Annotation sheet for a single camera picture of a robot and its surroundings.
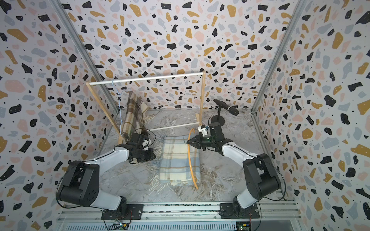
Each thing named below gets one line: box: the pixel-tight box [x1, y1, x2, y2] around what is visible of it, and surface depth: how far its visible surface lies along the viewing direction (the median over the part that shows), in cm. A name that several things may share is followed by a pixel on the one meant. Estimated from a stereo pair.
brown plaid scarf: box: [121, 90, 149, 139], surface depth 90 cm
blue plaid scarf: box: [148, 135, 201, 195], surface depth 88 cm
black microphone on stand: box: [210, 98, 240, 127], surface depth 99 cm
